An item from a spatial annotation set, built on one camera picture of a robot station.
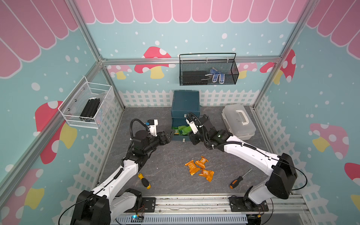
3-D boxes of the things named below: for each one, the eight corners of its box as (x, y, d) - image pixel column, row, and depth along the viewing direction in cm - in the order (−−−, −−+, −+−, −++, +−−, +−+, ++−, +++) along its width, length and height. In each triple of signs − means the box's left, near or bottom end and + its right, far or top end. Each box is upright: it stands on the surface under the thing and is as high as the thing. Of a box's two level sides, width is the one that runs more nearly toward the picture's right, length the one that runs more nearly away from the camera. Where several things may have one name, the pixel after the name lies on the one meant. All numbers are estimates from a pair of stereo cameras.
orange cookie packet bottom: (198, 176, 86) (198, 175, 84) (201, 167, 89) (201, 166, 88) (211, 182, 84) (212, 181, 82) (214, 172, 87) (214, 171, 86)
